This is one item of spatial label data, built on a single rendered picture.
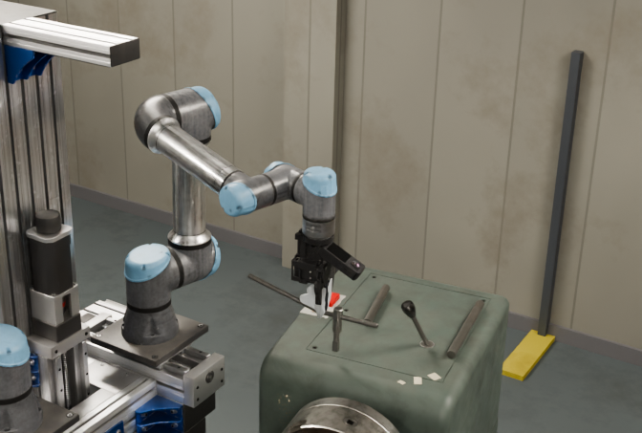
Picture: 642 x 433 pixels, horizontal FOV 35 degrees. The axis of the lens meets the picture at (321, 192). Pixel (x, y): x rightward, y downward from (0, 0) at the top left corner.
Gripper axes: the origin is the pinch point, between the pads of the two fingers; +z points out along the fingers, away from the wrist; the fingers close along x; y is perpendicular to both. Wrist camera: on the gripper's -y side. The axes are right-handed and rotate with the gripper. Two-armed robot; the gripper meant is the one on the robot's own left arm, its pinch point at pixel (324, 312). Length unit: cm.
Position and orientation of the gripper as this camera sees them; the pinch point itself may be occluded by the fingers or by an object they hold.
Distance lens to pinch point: 244.4
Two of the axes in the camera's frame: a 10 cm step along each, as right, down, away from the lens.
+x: -3.7, 3.5, -8.6
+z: -0.3, 9.2, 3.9
